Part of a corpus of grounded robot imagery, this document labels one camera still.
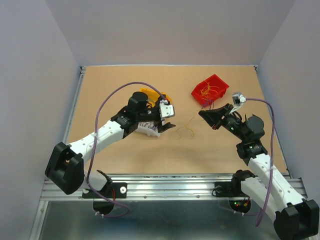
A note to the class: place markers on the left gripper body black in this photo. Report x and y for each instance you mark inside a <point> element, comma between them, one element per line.
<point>150,114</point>

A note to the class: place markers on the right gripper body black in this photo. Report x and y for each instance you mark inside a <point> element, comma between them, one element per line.
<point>232,124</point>

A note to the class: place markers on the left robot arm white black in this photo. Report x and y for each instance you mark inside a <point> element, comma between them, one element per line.
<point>66,165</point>

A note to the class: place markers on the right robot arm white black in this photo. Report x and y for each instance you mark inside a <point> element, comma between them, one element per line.
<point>293,216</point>

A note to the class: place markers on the white plastic bin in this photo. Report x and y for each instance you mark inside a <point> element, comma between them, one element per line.
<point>148,128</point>

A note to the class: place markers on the yellow plastic bin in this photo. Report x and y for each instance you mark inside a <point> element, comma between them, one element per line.
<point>152,96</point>

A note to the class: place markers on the red plastic bin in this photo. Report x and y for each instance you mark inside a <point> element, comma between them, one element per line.
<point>209,90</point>

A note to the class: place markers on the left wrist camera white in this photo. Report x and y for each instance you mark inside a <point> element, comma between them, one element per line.
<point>166,109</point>

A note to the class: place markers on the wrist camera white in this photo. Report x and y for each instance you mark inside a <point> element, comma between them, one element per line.
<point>238,101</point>
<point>166,109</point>

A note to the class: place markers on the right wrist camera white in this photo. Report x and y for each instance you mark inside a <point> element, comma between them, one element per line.
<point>238,101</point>

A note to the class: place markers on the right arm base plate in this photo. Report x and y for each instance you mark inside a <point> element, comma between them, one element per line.
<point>228,189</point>

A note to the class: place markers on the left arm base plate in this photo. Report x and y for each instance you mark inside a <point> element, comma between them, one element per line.
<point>115,190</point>

